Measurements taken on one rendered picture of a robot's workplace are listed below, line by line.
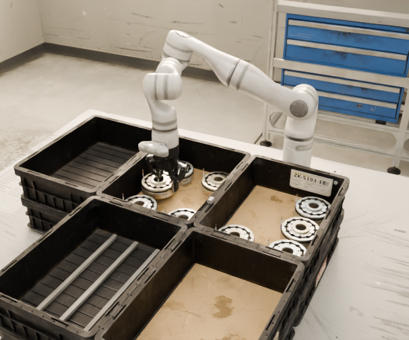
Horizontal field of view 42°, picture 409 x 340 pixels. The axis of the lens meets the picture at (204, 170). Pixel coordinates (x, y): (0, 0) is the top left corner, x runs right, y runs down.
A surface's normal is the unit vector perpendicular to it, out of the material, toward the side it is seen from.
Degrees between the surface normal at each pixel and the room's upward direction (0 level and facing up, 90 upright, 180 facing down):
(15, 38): 90
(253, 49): 90
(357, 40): 90
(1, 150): 0
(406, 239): 0
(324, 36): 90
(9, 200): 0
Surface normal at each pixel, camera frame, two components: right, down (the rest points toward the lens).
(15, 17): 0.91, 0.22
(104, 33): -0.42, 0.48
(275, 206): 0.00, -0.85
